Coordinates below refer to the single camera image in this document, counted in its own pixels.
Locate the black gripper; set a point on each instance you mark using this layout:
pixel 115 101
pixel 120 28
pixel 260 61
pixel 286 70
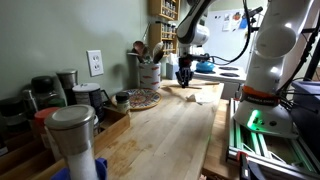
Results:
pixel 185 66

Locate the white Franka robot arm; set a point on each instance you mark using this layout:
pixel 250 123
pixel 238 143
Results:
pixel 266 76

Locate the brown wooden spoon in crock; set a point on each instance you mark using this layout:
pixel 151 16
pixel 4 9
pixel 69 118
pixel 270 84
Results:
pixel 138 47

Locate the blue kettle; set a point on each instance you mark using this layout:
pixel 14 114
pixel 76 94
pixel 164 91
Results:
pixel 205 67

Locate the dark spatula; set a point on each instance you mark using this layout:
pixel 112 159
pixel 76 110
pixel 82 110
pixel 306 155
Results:
pixel 159 56

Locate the white crock with orange fish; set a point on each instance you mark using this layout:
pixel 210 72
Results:
pixel 150 78

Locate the pale spatula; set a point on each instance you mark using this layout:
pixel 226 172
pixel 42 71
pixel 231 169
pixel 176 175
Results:
pixel 158 48

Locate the white stove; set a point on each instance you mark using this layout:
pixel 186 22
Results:
pixel 233 79

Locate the white fridge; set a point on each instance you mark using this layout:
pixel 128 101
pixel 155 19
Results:
pixel 230 43

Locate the small jar with black lid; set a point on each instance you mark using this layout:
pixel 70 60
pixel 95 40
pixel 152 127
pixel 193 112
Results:
pixel 122 103

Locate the blue paper note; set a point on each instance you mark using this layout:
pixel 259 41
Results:
pixel 244 22

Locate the wooden spice tray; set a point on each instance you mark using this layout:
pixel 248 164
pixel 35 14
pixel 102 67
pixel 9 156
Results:
pixel 113 128

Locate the black and orange clamp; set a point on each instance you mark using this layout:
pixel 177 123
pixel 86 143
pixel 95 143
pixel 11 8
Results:
pixel 246 168

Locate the grinder with silver cap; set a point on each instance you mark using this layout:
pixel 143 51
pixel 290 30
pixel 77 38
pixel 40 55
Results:
pixel 67 83

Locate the blue plastic object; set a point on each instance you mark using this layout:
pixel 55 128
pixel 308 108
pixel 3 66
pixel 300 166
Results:
pixel 101 166

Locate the large salt shaker silver cap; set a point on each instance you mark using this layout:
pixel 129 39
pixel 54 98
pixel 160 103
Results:
pixel 75 140

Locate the dark control box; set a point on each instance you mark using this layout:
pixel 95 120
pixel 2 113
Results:
pixel 306 113

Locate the glass jar with black lid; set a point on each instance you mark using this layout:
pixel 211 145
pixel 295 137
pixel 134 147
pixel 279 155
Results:
pixel 43 90

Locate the jar with red lid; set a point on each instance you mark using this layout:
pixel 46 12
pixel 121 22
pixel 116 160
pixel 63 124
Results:
pixel 45 120

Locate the thin glass bottle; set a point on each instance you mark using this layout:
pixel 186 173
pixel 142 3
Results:
pixel 29 100

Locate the dark squat jar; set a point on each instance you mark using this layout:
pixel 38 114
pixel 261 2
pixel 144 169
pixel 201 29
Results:
pixel 11 113

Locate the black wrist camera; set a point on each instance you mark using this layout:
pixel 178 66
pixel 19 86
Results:
pixel 200 57

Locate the wooden wall spice rack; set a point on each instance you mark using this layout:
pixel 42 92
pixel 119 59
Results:
pixel 165 36
pixel 163 8

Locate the small black frame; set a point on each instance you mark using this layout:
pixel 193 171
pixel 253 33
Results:
pixel 106 96

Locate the white wall outlet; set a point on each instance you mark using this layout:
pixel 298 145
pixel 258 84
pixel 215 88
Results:
pixel 95 63

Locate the aluminium rail frame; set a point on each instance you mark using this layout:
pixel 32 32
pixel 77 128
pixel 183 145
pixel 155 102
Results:
pixel 253 143

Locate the black camera on stand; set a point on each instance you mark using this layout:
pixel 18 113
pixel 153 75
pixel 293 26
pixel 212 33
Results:
pixel 253 13

